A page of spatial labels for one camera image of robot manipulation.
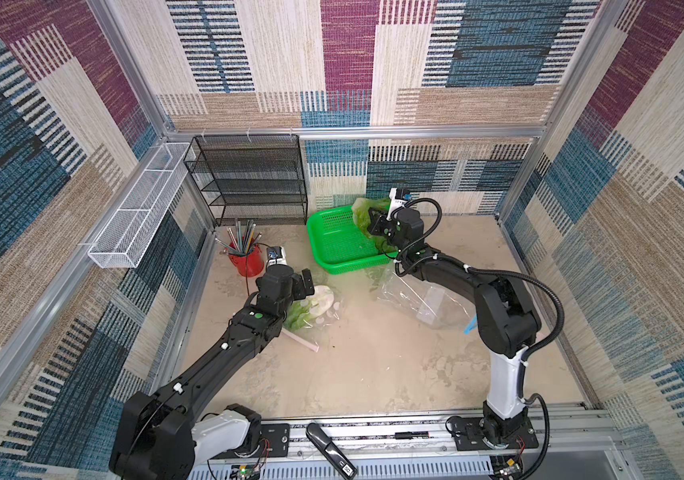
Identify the blue-zip clear bag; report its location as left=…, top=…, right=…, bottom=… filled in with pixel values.
left=378, top=270, right=478, bottom=335

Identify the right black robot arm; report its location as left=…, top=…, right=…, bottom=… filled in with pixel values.
left=365, top=197, right=565, bottom=448

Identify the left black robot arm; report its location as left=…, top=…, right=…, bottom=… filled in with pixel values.
left=109, top=264, right=315, bottom=479

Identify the pink-zip clear bag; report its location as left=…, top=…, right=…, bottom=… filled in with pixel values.
left=282, top=285, right=345, bottom=353

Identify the red pencil cup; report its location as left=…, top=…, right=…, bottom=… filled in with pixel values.
left=228, top=245, right=265, bottom=278

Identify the coloured pencils bundle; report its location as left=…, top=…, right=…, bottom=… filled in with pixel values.
left=214, top=219, right=261, bottom=257

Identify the green plastic basket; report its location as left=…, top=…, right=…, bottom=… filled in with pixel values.
left=307, top=206, right=391, bottom=275

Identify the black handheld device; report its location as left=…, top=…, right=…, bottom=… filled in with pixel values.
left=306, top=422, right=358, bottom=480

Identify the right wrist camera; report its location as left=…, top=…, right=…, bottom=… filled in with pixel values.
left=387, top=187, right=411, bottom=220

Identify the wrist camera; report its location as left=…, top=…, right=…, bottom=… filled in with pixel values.
left=266, top=246, right=287, bottom=266
left=387, top=187, right=411, bottom=220

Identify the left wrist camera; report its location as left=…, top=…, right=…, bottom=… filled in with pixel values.
left=266, top=246, right=287, bottom=266

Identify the black wire shelf rack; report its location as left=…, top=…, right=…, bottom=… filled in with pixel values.
left=185, top=134, right=309, bottom=226

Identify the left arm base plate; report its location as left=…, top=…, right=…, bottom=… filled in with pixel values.
left=238, top=423, right=291, bottom=458

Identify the white wire wall basket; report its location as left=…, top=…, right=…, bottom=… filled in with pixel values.
left=89, top=143, right=189, bottom=269

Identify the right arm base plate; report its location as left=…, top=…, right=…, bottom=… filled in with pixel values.
left=444, top=415, right=540, bottom=451

